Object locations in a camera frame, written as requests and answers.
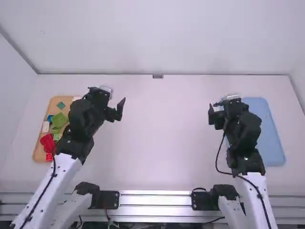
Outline blue mat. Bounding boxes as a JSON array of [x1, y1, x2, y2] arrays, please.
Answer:
[[242, 96, 286, 167]]

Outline silver rails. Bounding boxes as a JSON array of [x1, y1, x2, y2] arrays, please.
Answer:
[[0, 189, 305, 223]]

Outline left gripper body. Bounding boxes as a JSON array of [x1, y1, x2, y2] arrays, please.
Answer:
[[87, 87, 119, 124]]

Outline black cable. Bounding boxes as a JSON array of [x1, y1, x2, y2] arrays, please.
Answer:
[[215, 119, 235, 177]]

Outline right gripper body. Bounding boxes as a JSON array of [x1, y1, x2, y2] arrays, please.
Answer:
[[208, 101, 248, 131]]

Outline tan tray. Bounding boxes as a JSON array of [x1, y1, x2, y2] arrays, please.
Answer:
[[32, 95, 83, 163]]

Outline large red toy brick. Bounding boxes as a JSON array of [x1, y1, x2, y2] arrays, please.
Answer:
[[40, 133, 57, 152]]

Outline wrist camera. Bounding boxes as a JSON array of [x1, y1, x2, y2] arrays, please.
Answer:
[[213, 94, 241, 113], [99, 84, 114, 98]]

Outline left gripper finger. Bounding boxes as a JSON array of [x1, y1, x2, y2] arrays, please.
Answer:
[[115, 96, 127, 121]]

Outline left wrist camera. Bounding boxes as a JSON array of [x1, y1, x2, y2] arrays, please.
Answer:
[[99, 84, 114, 98]]

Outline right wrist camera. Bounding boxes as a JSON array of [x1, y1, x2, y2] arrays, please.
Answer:
[[213, 94, 241, 113]]

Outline large green toy brick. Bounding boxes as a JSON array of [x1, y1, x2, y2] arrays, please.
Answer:
[[51, 112, 70, 128]]

